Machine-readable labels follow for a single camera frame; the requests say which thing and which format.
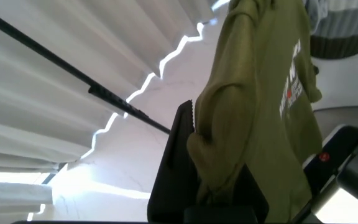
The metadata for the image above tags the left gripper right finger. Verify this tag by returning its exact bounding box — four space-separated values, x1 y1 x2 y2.
233 164 270 222

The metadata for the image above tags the black clothes rack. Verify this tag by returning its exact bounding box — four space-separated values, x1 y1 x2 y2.
0 4 172 135

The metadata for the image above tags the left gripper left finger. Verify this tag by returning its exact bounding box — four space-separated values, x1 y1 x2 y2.
147 100 202 222

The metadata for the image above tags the white curtain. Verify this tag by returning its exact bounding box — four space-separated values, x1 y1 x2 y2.
0 0 229 174
0 182 54 224

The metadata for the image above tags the window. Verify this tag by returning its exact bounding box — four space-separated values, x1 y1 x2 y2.
0 161 70 185

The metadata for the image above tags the green shirt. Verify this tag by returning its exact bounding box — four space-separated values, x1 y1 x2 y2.
186 0 323 223

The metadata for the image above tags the white laundry basket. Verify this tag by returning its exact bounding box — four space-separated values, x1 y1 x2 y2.
303 0 358 60

